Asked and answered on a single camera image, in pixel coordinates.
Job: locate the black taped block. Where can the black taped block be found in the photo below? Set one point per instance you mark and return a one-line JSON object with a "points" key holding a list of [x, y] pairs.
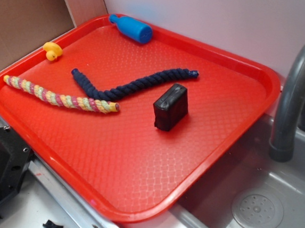
{"points": [[171, 107]]}

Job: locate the red plastic tray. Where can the red plastic tray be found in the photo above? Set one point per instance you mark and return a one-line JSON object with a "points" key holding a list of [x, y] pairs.
{"points": [[120, 163]]}

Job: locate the blue plastic bottle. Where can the blue plastic bottle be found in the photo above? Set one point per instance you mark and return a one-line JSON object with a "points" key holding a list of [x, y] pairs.
{"points": [[132, 28]]}

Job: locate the yellow rubber duck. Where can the yellow rubber duck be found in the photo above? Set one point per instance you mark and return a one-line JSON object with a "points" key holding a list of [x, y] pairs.
{"points": [[53, 51]]}

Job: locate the grey plastic sink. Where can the grey plastic sink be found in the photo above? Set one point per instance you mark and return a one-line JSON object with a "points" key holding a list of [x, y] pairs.
{"points": [[245, 188]]}

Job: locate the grey curved faucet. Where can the grey curved faucet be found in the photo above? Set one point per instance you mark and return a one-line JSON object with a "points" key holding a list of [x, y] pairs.
{"points": [[290, 114]]}

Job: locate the black tape scrap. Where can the black tape scrap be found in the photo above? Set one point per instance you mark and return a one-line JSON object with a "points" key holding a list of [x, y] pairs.
{"points": [[50, 224]]}

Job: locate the brown cardboard panel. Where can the brown cardboard panel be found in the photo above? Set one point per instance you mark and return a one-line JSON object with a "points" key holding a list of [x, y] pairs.
{"points": [[26, 24]]}

